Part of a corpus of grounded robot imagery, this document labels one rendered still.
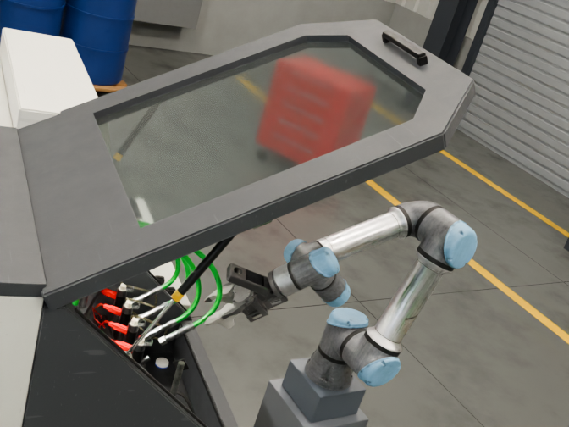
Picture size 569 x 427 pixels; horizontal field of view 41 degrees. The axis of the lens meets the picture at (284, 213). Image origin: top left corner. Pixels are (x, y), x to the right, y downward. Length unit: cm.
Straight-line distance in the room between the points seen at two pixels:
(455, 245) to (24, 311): 115
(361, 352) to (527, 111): 678
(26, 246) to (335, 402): 120
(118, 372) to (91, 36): 528
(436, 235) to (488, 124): 702
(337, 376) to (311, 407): 12
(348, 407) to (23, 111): 129
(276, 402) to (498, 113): 691
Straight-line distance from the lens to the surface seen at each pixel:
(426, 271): 214
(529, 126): 875
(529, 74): 882
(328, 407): 239
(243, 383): 378
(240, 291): 193
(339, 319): 227
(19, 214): 161
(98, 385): 157
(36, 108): 203
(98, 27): 664
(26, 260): 147
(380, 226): 213
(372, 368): 219
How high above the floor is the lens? 226
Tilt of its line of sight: 24 degrees down
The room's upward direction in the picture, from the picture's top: 17 degrees clockwise
